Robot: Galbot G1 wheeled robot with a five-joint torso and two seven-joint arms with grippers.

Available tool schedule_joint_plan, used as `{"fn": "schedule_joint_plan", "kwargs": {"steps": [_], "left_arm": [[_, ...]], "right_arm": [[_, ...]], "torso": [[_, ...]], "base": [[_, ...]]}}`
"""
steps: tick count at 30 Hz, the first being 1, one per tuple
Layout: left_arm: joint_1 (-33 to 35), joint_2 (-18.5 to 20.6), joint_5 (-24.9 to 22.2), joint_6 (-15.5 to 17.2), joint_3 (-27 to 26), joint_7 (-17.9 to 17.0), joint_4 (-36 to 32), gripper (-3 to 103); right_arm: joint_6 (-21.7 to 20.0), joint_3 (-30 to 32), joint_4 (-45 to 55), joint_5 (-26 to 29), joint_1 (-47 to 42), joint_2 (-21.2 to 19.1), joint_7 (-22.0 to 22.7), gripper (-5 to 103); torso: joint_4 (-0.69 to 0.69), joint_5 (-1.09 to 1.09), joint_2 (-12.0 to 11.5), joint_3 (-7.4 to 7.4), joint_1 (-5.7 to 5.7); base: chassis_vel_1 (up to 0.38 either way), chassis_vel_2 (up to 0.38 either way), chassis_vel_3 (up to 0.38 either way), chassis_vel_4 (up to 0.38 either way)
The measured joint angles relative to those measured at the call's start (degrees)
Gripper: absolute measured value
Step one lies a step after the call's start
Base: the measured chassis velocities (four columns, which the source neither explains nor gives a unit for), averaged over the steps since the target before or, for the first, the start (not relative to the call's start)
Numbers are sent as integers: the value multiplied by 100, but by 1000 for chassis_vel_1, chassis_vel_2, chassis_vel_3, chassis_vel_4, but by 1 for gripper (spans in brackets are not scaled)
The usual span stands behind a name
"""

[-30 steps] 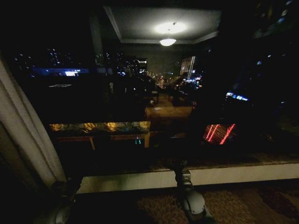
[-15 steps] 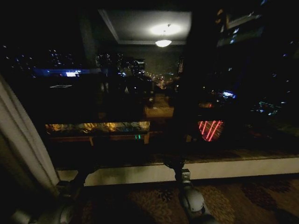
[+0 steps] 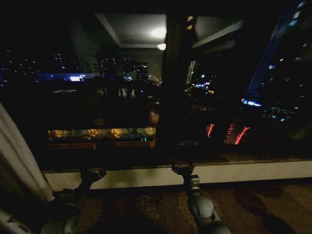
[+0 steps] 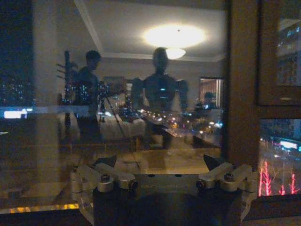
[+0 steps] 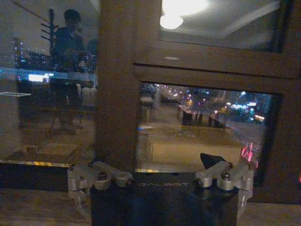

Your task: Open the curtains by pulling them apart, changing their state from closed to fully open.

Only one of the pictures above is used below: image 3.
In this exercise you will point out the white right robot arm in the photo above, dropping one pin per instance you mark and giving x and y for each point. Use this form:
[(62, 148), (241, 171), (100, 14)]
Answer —
[(202, 207)]

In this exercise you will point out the dark wooden window sill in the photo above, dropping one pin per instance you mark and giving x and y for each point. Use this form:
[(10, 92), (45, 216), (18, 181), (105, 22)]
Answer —
[(219, 159)]

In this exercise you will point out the white fabric curtain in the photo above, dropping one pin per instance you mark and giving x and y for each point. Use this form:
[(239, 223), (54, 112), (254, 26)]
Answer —
[(17, 156)]

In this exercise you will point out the dark window frame post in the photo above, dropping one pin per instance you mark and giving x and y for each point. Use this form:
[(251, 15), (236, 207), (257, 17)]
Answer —
[(173, 85)]

